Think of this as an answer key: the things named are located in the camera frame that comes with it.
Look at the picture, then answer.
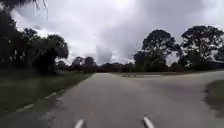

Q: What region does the grey asphalt road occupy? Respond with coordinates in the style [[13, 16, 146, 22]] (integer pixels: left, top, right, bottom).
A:
[[0, 70, 224, 128]]

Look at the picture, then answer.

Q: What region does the robot's own part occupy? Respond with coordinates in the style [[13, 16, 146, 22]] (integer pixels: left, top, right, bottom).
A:
[[73, 119, 85, 128], [142, 116, 156, 128]]

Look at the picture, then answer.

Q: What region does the row of trees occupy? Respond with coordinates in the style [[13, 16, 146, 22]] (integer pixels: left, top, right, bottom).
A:
[[132, 25, 224, 74], [0, 0, 134, 76]]

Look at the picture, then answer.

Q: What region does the grass verge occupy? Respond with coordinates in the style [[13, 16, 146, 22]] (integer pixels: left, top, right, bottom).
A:
[[0, 71, 95, 116], [204, 79, 224, 114]]

